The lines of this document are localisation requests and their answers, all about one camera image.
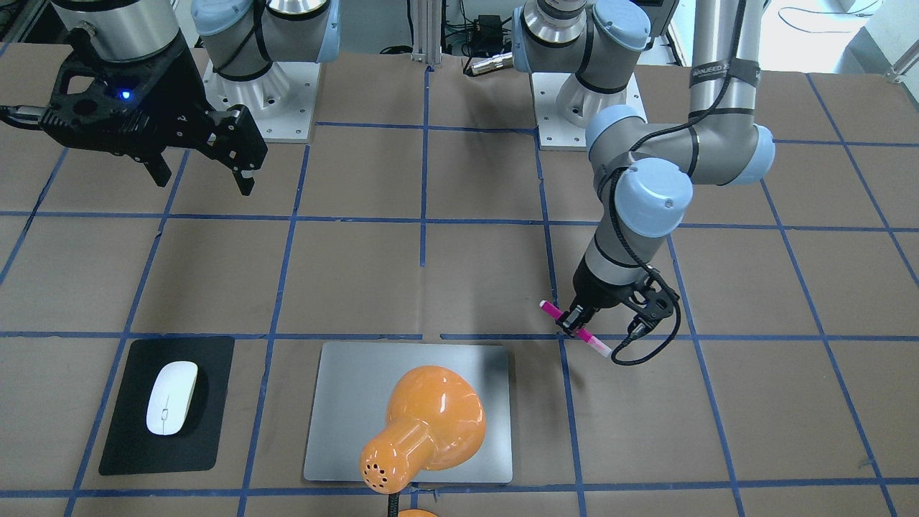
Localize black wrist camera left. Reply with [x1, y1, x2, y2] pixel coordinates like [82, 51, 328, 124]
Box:
[623, 277, 679, 340]

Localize orange desk lamp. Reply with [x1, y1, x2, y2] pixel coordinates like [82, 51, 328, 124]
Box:
[359, 365, 487, 516]

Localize white computer mouse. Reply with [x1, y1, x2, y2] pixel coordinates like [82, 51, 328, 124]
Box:
[145, 360, 198, 436]

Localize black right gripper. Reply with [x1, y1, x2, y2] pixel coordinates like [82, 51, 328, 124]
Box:
[39, 32, 267, 196]

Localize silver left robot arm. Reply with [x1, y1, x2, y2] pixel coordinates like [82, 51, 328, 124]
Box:
[512, 1, 775, 336]

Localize black mousepad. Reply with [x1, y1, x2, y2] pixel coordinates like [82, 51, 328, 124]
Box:
[98, 336, 234, 475]

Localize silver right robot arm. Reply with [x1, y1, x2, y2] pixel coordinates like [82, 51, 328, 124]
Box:
[4, 1, 340, 196]

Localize silver metal cylinder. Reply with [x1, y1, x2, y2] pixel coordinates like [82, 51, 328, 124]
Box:
[463, 52, 514, 78]

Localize aluminium frame post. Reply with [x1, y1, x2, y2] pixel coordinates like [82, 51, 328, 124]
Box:
[407, 1, 445, 70]

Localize pink marker pen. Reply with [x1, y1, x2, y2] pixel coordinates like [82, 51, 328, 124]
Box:
[539, 300, 612, 358]

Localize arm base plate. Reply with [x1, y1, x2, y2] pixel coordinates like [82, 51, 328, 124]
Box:
[531, 73, 646, 151]
[203, 62, 322, 144]

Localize silver closed laptop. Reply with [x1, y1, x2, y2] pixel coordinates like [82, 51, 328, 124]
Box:
[303, 341, 513, 493]

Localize black electronics box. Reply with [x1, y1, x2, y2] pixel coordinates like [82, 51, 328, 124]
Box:
[470, 14, 503, 55]

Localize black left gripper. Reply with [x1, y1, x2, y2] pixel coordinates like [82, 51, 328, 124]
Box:
[556, 258, 648, 338]

